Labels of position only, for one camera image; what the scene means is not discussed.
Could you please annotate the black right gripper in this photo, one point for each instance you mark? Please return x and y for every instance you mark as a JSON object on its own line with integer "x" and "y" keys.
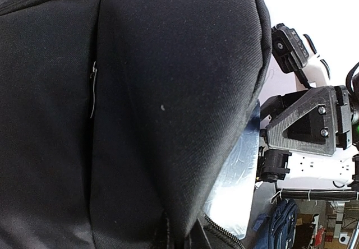
{"x": 305, "y": 121}

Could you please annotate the dark blue book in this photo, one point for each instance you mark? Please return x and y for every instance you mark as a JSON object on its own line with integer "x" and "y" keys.
{"x": 230, "y": 199}

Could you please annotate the black student backpack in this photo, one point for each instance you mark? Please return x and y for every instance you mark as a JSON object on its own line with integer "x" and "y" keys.
{"x": 118, "y": 115}

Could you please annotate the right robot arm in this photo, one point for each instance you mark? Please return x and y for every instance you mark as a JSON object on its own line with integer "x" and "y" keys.
{"x": 312, "y": 176}

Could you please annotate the navy blue bag background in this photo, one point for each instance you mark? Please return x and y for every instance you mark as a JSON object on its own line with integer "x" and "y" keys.
{"x": 278, "y": 229}

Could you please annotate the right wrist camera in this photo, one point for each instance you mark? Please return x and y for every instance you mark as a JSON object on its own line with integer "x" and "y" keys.
{"x": 295, "y": 53}

